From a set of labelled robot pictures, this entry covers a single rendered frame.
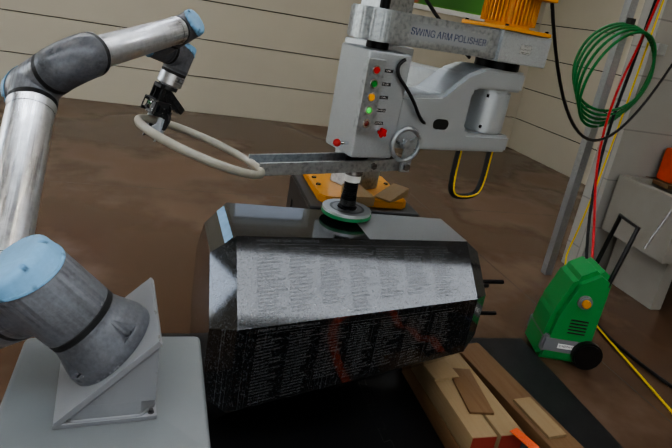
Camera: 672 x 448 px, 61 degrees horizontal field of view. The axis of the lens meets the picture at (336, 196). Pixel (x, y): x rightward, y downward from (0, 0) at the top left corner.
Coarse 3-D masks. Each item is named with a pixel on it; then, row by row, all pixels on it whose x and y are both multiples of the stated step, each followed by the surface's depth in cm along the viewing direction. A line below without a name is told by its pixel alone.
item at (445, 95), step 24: (456, 72) 246; (480, 72) 243; (504, 72) 250; (408, 96) 229; (432, 96) 235; (456, 96) 240; (408, 120) 232; (432, 120) 238; (456, 120) 245; (432, 144) 243; (456, 144) 250; (480, 144) 257; (504, 144) 265
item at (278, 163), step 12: (252, 156) 220; (264, 156) 223; (276, 156) 225; (288, 156) 228; (300, 156) 231; (312, 156) 234; (324, 156) 236; (336, 156) 239; (264, 168) 212; (276, 168) 215; (288, 168) 217; (300, 168) 220; (312, 168) 222; (324, 168) 225; (336, 168) 228; (348, 168) 231; (360, 168) 234; (372, 168) 236; (384, 168) 240; (396, 168) 243; (408, 168) 242
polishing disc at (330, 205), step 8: (328, 200) 250; (336, 200) 252; (328, 208) 240; (336, 208) 241; (360, 208) 247; (368, 208) 249; (344, 216) 235; (352, 216) 236; (360, 216) 237; (368, 216) 241
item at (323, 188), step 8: (304, 176) 328; (312, 176) 317; (320, 176) 323; (328, 176) 325; (312, 184) 307; (320, 184) 307; (328, 184) 311; (336, 184) 313; (384, 184) 329; (320, 192) 295; (328, 192) 297; (336, 192) 300; (376, 192) 312; (320, 200) 293; (376, 200) 299; (400, 200) 305; (392, 208) 303; (400, 208) 303
